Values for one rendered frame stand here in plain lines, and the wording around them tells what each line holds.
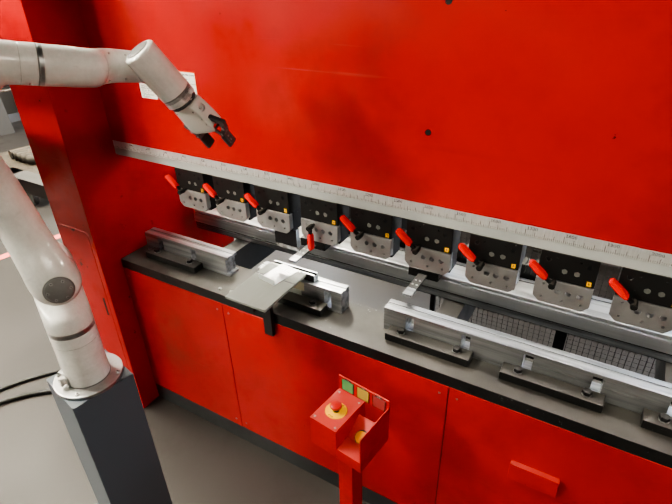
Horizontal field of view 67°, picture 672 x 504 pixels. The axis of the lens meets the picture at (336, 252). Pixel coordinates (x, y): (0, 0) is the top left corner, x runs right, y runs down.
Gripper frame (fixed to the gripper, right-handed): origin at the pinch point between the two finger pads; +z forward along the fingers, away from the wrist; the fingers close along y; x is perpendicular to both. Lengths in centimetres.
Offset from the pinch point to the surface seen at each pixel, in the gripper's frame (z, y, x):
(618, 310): 72, -94, -2
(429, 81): 13, -49, -31
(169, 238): 52, 83, 4
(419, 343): 83, -36, 16
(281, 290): 60, 12, 16
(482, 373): 91, -57, 18
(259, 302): 54, 13, 24
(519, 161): 34, -71, -21
